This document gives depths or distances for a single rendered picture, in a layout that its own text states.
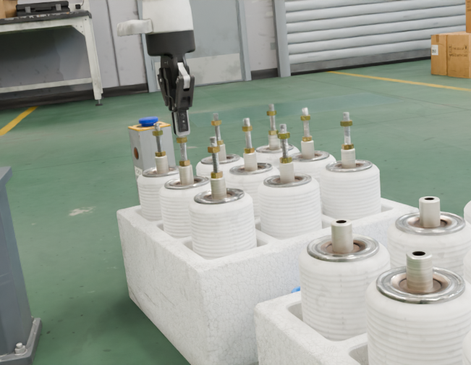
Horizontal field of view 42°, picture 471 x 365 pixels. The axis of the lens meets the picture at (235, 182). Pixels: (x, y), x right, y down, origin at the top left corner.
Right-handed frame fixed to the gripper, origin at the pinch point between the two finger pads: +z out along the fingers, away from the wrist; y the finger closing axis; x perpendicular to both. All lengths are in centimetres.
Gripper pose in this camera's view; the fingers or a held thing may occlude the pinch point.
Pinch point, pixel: (180, 122)
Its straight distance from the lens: 98.4
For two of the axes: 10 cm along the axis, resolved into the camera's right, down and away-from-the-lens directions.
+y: -3.8, -1.8, 9.1
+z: 1.0, 9.7, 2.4
